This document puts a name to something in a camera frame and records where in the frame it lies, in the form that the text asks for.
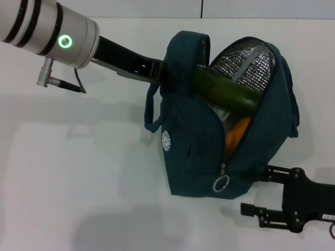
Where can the dark teal insulated lunch bag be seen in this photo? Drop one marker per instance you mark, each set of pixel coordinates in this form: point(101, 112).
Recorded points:
point(204, 146)

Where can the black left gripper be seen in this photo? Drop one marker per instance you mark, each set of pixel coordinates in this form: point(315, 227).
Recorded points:
point(123, 57)

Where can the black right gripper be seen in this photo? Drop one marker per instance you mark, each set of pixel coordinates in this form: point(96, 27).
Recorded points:
point(308, 198)

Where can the orange pear fruit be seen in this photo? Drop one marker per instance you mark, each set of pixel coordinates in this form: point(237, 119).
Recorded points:
point(235, 136)

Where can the green cucumber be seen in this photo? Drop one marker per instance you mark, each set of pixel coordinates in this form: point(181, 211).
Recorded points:
point(225, 90)

